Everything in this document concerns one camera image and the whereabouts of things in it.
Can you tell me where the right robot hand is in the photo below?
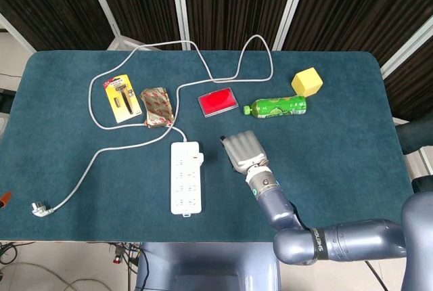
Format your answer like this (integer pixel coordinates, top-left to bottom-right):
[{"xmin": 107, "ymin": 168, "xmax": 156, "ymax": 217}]
[{"xmin": 219, "ymin": 130, "xmax": 269, "ymax": 175}]

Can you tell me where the white plug adapter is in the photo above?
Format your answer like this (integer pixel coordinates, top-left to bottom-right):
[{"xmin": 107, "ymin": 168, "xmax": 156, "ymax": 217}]
[{"xmin": 185, "ymin": 143, "xmax": 205, "ymax": 167}]

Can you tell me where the green beverage bottle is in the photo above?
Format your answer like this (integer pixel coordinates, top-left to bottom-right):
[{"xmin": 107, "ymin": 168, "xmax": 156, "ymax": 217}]
[{"xmin": 242, "ymin": 95, "xmax": 308, "ymax": 119}]

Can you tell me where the red ink pad case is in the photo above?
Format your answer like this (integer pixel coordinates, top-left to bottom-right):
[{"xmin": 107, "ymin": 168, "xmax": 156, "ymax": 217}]
[{"xmin": 197, "ymin": 88, "xmax": 239, "ymax": 117}]

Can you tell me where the white power strip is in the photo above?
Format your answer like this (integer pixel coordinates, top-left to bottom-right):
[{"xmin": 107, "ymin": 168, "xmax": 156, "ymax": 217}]
[{"xmin": 170, "ymin": 141, "xmax": 205, "ymax": 219}]

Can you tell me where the yellow foam cube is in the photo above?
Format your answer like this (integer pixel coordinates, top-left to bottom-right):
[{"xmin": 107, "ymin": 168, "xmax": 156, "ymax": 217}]
[{"xmin": 291, "ymin": 66, "xmax": 324, "ymax": 97}]

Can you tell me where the teal table cloth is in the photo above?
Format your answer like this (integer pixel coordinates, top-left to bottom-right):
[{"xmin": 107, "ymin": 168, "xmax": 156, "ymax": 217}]
[{"xmin": 0, "ymin": 49, "xmax": 422, "ymax": 243}]

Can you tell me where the gold red snack packet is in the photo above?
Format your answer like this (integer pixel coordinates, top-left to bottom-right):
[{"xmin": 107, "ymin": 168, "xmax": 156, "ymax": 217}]
[{"xmin": 139, "ymin": 86, "xmax": 175, "ymax": 129}]

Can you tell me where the blue-grey robot torso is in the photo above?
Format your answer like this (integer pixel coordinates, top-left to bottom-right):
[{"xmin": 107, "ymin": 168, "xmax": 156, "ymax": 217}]
[{"xmin": 135, "ymin": 242, "xmax": 281, "ymax": 291}]

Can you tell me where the yellow razor blister pack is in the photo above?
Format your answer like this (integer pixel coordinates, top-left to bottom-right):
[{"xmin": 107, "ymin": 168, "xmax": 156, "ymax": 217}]
[{"xmin": 102, "ymin": 73, "xmax": 143, "ymax": 124}]

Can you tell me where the person in dark trousers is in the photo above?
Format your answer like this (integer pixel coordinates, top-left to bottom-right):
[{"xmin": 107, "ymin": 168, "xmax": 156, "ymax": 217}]
[{"xmin": 395, "ymin": 114, "xmax": 433, "ymax": 194}]

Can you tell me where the black floor device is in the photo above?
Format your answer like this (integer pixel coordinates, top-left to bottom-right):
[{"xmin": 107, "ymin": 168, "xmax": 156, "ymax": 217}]
[{"xmin": 0, "ymin": 89, "xmax": 16, "ymax": 113}]

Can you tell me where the black velcro strap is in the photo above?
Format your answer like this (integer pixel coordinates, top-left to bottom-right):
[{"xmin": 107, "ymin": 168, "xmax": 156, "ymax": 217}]
[{"xmin": 306, "ymin": 227, "xmax": 327, "ymax": 261}]

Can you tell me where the white partition post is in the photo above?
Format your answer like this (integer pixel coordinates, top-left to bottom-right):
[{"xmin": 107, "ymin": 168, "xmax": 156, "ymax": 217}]
[
  {"xmin": 0, "ymin": 12, "xmax": 37, "ymax": 51},
  {"xmin": 273, "ymin": 0, "xmax": 311, "ymax": 51},
  {"xmin": 82, "ymin": 0, "xmax": 150, "ymax": 51},
  {"xmin": 170, "ymin": 0, "xmax": 191, "ymax": 51},
  {"xmin": 380, "ymin": 16, "xmax": 433, "ymax": 75}
]

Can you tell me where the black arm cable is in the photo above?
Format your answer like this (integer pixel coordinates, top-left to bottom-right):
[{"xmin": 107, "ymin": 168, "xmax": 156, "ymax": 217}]
[{"xmin": 287, "ymin": 199, "xmax": 385, "ymax": 284}]

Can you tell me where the grey power strip cable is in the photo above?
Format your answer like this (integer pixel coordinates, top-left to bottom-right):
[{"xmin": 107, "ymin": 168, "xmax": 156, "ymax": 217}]
[{"xmin": 31, "ymin": 35, "xmax": 274, "ymax": 218}]

